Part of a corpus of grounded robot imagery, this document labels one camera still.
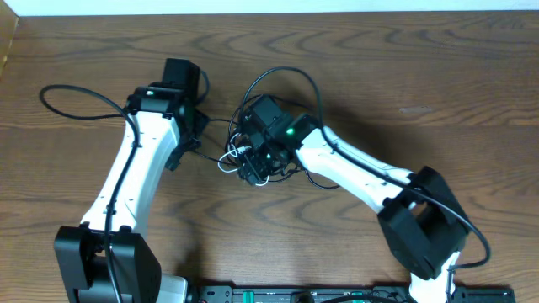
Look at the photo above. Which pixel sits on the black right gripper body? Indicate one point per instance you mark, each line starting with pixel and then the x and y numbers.
pixel 260 162

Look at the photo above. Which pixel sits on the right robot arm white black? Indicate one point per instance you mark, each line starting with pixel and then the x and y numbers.
pixel 420 217

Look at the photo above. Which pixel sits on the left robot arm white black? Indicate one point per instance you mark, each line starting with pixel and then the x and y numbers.
pixel 106 257

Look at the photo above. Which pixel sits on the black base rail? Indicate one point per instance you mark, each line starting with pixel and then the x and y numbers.
pixel 391 293

